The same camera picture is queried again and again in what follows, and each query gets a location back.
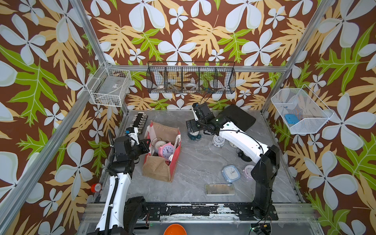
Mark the red burlap canvas bag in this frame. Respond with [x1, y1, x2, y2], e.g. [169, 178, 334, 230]
[142, 121, 182, 183]

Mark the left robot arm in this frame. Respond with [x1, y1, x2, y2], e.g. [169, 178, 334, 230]
[91, 127, 150, 235]

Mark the light pink round clock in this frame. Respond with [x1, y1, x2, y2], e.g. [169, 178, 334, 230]
[243, 164, 254, 180]

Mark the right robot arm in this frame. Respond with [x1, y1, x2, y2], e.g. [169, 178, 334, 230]
[186, 103, 280, 220]

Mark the pink twin-bell alarm clock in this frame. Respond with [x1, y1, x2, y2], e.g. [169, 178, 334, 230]
[158, 143, 175, 162]

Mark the orange bowl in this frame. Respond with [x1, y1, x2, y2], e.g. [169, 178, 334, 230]
[164, 224, 187, 235]

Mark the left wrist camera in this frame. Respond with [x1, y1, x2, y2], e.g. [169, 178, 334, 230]
[126, 127, 139, 146]

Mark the red emergency button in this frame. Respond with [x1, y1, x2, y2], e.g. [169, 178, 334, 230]
[91, 183, 102, 193]

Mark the black socket set holder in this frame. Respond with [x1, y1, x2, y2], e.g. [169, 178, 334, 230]
[130, 112, 148, 135]

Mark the black wire basket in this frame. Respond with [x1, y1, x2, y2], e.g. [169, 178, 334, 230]
[146, 61, 236, 94]

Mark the white wire basket left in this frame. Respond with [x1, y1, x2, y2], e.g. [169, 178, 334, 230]
[87, 63, 132, 107]

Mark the white wire basket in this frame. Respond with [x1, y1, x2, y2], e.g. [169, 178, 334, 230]
[87, 63, 132, 107]
[271, 85, 334, 135]

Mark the black plastic tool case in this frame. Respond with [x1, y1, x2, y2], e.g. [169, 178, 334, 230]
[219, 104, 256, 132]

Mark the dark green alarm clock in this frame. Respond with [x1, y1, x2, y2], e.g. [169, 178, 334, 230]
[188, 131, 202, 141]

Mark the blue object in basket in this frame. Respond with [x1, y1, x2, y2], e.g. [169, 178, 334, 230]
[285, 114, 300, 125]

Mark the black round alarm clock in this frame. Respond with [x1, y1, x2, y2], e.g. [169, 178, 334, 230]
[237, 150, 252, 162]

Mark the white round alarm clock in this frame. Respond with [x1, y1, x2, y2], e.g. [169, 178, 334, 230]
[212, 135, 225, 147]

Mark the white wire basket right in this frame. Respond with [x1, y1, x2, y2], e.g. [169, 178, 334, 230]
[271, 85, 334, 135]

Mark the black mounting rail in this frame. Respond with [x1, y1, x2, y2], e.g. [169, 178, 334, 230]
[139, 202, 279, 221]

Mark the blue square alarm clock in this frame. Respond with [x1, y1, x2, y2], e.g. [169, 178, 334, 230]
[221, 165, 240, 183]

